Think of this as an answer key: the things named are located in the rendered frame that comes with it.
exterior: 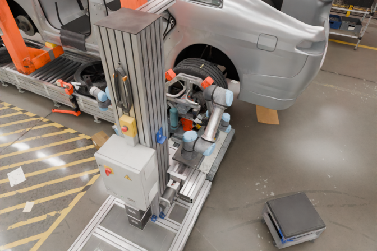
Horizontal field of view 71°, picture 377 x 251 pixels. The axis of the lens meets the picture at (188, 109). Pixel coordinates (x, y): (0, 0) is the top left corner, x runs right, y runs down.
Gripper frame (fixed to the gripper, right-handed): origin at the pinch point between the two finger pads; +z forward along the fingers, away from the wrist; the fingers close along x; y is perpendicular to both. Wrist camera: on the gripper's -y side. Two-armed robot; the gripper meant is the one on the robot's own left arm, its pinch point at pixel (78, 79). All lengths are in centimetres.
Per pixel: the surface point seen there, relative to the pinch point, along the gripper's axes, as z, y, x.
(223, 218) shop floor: -143, 118, 51
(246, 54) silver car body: -95, -24, 120
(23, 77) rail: 188, 86, 19
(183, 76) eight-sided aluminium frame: -55, 1, 76
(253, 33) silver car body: -98, -46, 118
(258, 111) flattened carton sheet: -93, 94, 218
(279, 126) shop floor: -130, 96, 209
